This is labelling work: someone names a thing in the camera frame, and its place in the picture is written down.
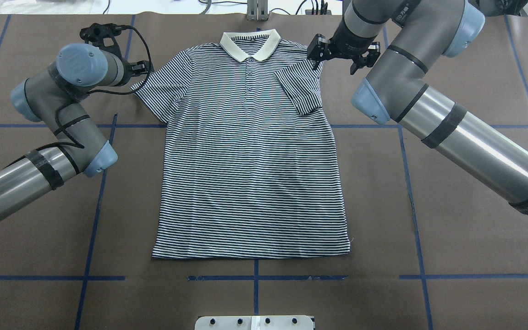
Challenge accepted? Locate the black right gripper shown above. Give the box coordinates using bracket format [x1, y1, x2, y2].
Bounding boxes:
[307, 34, 381, 75]

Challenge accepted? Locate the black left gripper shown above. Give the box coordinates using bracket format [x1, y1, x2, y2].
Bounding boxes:
[120, 59, 154, 85]

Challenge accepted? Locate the navy white striped polo shirt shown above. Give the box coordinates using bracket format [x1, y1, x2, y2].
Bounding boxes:
[132, 29, 350, 259]

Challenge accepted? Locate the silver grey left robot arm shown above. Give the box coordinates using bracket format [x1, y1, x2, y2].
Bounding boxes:
[0, 43, 153, 221]

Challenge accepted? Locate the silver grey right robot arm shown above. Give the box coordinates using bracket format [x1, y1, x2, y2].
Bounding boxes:
[307, 0, 528, 217]

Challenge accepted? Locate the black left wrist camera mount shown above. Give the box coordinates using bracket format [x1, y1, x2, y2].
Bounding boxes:
[79, 23, 125, 59]

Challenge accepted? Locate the aluminium frame post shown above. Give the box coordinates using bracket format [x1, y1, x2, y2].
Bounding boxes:
[246, 0, 270, 22]

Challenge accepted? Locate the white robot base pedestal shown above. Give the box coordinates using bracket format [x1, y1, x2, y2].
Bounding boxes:
[194, 315, 316, 330]

